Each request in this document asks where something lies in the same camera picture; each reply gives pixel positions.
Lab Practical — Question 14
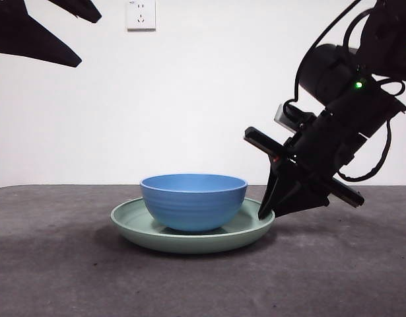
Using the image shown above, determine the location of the blue bowl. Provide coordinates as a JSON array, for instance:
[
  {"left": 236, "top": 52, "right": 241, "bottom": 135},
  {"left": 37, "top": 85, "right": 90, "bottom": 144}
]
[{"left": 139, "top": 174, "right": 249, "bottom": 232}]

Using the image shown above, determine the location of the green plate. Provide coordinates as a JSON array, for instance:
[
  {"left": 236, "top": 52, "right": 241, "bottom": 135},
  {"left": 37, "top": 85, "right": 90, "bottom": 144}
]
[{"left": 110, "top": 197, "right": 276, "bottom": 255}]

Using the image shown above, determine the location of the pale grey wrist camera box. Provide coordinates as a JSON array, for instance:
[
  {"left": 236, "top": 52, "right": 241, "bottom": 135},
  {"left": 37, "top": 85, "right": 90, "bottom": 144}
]
[{"left": 274, "top": 103, "right": 314, "bottom": 133}]

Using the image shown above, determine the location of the white wall socket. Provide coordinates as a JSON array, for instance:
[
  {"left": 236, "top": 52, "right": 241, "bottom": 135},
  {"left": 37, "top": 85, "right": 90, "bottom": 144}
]
[{"left": 126, "top": 0, "right": 156, "bottom": 32}]

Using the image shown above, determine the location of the looped black cable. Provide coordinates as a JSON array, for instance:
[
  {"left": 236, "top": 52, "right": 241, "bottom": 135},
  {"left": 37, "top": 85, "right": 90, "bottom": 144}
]
[{"left": 337, "top": 118, "right": 393, "bottom": 182}]

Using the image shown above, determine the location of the long thin black cable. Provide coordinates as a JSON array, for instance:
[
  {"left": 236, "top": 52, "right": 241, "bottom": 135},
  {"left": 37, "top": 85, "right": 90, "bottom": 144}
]
[{"left": 290, "top": 0, "right": 377, "bottom": 110}]

